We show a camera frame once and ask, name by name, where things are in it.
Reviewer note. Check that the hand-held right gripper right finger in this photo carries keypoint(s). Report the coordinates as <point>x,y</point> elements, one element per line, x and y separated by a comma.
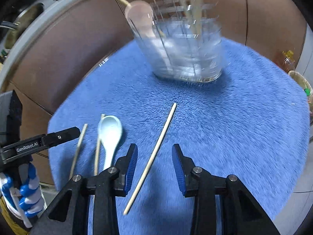
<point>177,171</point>

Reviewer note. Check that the blue towel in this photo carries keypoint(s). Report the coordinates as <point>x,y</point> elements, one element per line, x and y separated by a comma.
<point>220,127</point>

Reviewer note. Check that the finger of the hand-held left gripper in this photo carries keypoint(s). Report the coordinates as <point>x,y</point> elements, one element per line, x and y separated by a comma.
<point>61,137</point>

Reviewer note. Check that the clear utensil holder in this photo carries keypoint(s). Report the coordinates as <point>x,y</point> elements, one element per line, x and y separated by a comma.
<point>185,63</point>

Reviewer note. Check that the wooden chopstick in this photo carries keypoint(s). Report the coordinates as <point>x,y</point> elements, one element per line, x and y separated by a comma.
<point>78,150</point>
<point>122,0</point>
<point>156,149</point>
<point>194,5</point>
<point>97,156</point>

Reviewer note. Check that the large pale blue spoon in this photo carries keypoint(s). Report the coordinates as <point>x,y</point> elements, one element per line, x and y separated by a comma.
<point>110,129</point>

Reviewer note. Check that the beige rice spoon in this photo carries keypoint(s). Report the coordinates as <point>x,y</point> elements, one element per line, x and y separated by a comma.
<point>138,14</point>

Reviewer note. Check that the trash basket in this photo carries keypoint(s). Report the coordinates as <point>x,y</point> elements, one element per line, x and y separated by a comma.
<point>299,78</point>

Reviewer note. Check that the brass wok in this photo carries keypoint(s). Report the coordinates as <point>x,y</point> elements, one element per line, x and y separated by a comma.
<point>24,24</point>

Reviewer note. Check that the cooking oil bottle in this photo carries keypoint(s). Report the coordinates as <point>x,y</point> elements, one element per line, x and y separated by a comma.
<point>288,61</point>

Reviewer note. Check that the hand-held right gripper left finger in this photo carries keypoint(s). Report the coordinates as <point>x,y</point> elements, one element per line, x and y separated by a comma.
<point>129,171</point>

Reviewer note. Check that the person's left hand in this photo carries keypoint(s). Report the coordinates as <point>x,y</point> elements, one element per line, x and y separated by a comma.
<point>29,195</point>

